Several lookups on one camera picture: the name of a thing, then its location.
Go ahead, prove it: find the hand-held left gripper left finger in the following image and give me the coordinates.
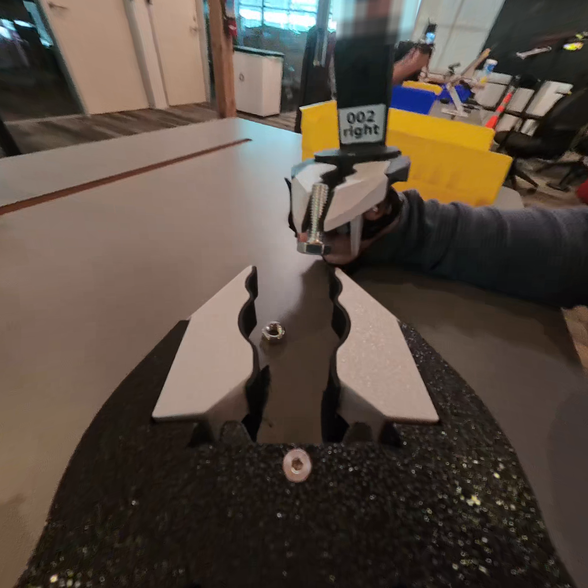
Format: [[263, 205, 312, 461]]
[[152, 266, 271, 441]]

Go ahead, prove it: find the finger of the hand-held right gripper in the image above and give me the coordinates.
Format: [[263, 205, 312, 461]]
[[290, 161, 339, 244], [323, 162, 392, 233]]

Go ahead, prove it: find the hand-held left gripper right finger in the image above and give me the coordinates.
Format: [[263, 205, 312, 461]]
[[322, 269, 440, 443]]

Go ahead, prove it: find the silver hex bolt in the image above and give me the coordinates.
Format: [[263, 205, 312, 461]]
[[297, 183, 332, 256]]

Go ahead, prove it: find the person's right forearm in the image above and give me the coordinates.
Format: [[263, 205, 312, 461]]
[[356, 189, 588, 309]]

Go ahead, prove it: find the black chair back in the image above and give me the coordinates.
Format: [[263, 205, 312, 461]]
[[301, 25, 339, 134]]

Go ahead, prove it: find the blue plastic bin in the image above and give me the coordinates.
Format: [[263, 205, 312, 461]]
[[390, 84, 445, 114]]

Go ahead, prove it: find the white cabinet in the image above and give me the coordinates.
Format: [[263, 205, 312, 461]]
[[233, 45, 285, 117]]

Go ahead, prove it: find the orange traffic cone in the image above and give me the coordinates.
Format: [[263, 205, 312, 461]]
[[485, 90, 515, 130]]

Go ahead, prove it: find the black office chair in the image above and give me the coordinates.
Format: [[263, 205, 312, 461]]
[[495, 89, 588, 190]]

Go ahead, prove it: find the white door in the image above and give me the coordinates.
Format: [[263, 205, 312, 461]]
[[39, 0, 151, 114], [147, 0, 210, 107]]

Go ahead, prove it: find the wooden post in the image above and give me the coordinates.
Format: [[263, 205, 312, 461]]
[[208, 0, 238, 119]]

